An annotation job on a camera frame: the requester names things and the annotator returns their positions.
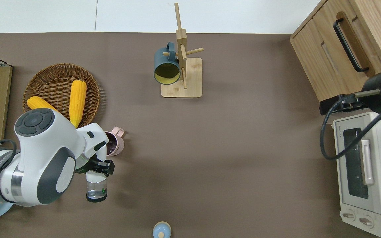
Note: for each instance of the white toaster oven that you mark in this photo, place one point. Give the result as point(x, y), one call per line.
point(352, 205)

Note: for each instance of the pink mug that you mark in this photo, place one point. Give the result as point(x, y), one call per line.
point(119, 145)

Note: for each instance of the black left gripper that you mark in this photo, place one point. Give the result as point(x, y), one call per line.
point(93, 165)

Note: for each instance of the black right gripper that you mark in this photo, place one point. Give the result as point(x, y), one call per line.
point(342, 104)

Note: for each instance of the wooden mug tree stand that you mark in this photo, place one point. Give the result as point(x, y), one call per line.
point(190, 89)

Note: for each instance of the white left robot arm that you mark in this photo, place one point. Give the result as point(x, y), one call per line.
point(45, 155)

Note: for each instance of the dark blue mug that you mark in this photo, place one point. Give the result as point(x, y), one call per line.
point(164, 59)

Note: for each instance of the small blue bell button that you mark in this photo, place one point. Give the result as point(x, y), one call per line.
point(161, 230)

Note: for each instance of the yellow corn cob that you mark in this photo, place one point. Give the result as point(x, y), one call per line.
point(38, 103)
point(77, 99)

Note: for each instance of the brown table mat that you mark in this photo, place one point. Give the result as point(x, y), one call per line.
point(210, 148)

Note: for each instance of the light wooden drawer cabinet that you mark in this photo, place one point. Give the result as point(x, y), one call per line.
point(349, 66)

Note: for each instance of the brown wicker basket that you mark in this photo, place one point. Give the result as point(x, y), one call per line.
point(58, 72)

